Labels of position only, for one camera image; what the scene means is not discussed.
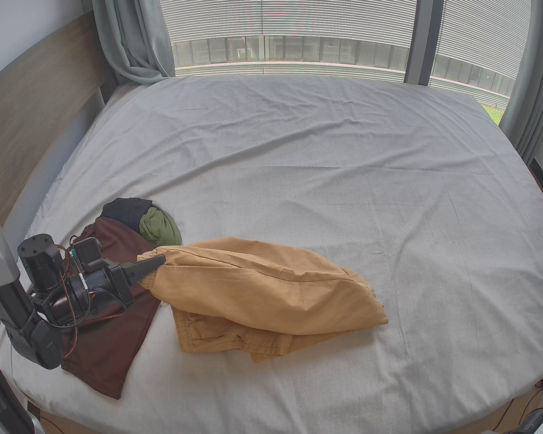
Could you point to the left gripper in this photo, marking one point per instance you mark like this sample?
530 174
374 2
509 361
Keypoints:
104 285

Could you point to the tan shorts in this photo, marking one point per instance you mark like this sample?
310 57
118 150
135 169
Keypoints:
276 287

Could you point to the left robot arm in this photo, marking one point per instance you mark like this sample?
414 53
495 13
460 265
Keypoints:
36 260

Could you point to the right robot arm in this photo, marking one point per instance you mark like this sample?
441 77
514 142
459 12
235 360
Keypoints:
536 423

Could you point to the brown garment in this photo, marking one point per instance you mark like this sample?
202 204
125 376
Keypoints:
108 346

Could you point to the black garment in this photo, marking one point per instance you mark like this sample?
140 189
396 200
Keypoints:
122 213

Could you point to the green garment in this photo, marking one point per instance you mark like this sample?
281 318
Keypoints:
160 228

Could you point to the grey-green curtain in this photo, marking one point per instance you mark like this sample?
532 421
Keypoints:
538 84
126 25

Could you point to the window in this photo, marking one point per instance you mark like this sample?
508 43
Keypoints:
298 7

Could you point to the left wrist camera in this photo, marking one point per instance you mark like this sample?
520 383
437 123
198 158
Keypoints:
88 250

